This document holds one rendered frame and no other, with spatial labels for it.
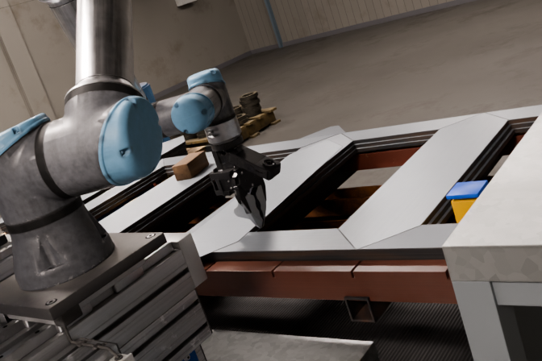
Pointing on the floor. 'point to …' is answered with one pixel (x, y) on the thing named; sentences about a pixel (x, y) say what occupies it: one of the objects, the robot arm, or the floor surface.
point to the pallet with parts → (249, 125)
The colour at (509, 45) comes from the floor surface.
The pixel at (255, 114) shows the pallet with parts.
